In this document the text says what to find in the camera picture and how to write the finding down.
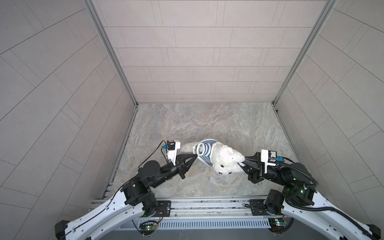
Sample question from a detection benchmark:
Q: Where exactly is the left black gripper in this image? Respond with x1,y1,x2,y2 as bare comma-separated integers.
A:
147,155,196,190

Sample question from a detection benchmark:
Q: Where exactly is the blue white striped sweater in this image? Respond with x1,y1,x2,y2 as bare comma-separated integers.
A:
193,139,218,167

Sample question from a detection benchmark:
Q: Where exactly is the white teddy bear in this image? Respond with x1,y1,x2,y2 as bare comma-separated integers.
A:
179,140,247,175

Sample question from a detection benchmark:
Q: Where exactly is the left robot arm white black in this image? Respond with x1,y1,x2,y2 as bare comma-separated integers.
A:
55,154,198,240

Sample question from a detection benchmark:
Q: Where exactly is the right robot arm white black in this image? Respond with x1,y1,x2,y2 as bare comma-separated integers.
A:
241,150,381,240

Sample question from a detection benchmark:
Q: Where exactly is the right green circuit board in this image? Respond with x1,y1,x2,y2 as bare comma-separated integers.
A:
268,218,286,233

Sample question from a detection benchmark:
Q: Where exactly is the green circuit board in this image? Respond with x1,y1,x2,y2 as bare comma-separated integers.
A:
268,218,286,233
139,220,159,236

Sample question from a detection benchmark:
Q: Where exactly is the white ventilation grille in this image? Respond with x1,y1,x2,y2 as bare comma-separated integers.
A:
157,218,271,230

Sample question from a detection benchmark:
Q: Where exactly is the left green circuit board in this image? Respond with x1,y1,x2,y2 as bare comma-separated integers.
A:
139,220,159,236

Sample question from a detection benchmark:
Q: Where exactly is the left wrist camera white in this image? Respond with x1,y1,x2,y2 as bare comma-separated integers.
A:
163,140,181,166

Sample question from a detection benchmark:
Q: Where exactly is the aluminium mounting rail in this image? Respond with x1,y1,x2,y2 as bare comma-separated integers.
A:
89,196,335,221

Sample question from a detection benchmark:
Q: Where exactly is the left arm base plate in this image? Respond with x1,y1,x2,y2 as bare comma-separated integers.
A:
141,201,172,218

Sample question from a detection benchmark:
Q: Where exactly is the right corner aluminium post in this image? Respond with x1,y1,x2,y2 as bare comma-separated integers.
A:
273,0,337,108

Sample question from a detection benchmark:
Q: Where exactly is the corner aluminium post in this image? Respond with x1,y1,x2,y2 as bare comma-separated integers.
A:
84,0,138,108
273,0,337,108

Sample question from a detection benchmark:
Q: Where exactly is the left corner aluminium post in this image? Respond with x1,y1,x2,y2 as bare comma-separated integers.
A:
84,0,138,108

